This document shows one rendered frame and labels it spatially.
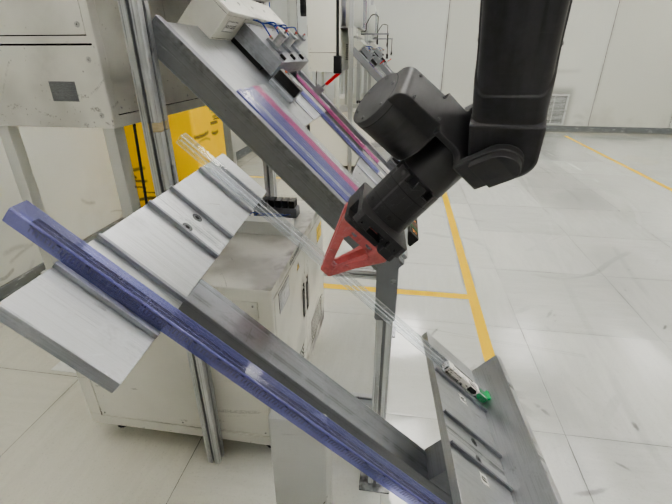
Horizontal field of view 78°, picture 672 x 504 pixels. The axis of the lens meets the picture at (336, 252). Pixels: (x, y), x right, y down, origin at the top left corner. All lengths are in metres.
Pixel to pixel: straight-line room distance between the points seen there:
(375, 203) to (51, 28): 0.84
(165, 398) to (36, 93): 0.88
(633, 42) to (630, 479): 7.16
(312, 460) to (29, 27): 0.99
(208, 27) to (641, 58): 7.58
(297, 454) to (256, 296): 0.63
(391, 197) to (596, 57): 7.64
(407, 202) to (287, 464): 0.31
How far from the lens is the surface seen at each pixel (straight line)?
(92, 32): 1.05
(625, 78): 8.22
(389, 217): 0.43
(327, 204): 0.91
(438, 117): 0.39
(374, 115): 0.38
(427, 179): 0.42
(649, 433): 1.84
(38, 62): 1.14
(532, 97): 0.35
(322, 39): 4.47
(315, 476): 0.51
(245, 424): 1.38
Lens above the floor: 1.15
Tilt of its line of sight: 26 degrees down
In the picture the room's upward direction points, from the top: straight up
